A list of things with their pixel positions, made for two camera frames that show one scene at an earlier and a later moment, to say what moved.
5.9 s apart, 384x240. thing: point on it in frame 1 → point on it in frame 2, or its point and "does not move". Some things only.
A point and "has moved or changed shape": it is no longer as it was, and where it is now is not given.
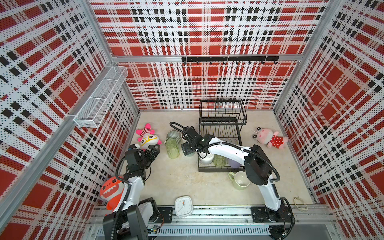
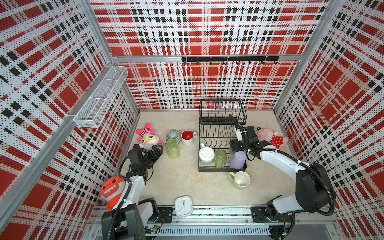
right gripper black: x=185 y=146 → x=234 y=143
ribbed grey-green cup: x=175 y=135 does not move
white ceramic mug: x=205 y=158 does not move
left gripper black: x=152 y=156 does not move
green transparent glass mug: x=219 y=161 does not move
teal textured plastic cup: x=191 y=154 has moved or changed shape
